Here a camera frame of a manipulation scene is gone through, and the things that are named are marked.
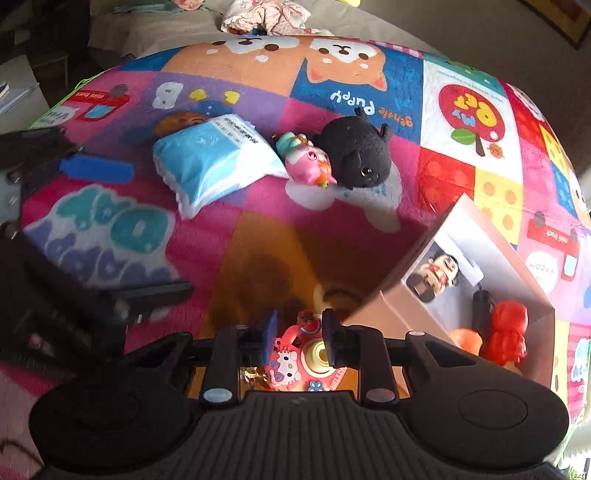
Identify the red and black doll figurine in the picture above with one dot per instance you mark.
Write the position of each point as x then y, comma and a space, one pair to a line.
434, 272

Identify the pink cardboard box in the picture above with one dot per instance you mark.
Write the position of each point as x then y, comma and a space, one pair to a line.
392, 314

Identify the patterned clothes pile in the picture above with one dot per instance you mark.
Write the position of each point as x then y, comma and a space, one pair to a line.
272, 16

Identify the orange toy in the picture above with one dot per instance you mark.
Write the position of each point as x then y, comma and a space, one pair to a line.
466, 341

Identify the pink toy camera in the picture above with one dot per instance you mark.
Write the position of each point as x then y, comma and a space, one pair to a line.
295, 355

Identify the picture frame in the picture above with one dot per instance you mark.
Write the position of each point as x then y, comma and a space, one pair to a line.
563, 18

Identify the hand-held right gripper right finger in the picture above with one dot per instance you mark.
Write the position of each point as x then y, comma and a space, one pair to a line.
330, 337

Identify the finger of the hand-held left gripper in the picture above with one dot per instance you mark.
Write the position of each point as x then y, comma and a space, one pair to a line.
97, 168
152, 295

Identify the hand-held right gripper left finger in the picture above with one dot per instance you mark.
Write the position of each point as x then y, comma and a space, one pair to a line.
269, 337

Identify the colourful printed play mat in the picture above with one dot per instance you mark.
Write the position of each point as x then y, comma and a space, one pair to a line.
277, 258

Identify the teal figurine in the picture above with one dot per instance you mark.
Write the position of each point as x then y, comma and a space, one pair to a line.
291, 141

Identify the white side table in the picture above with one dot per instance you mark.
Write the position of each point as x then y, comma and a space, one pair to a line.
18, 74

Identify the red plastic toy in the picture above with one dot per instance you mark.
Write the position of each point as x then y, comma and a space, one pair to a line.
505, 332

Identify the black plush toy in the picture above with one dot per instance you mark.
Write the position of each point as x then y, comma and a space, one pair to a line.
355, 152

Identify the yellow long pillow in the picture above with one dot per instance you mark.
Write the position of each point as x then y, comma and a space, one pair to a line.
348, 2

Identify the pink patterned cloth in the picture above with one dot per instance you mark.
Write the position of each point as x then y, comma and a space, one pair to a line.
187, 4

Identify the pink pig figurine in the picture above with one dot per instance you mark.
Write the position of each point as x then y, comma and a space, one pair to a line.
307, 166

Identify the black cylinder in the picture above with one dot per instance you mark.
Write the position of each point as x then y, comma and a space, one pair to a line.
482, 314

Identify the dark furniture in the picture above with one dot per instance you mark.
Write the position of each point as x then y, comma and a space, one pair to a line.
41, 27

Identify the blue tissue pack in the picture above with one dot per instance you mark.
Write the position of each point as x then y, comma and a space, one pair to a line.
207, 161

